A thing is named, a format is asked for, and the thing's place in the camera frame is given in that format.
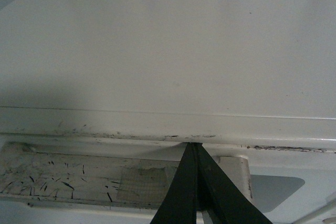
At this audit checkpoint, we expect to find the oven glass door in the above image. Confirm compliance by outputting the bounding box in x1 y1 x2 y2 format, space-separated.
1 139 335 223

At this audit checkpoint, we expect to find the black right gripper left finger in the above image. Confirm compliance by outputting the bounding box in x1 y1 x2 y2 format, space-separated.
151 143 197 224

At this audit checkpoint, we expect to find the white Toshiba toaster oven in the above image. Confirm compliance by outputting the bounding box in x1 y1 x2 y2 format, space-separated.
1 0 335 223

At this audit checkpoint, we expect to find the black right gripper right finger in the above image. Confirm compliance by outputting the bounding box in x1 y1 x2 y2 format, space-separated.
195 143 266 223

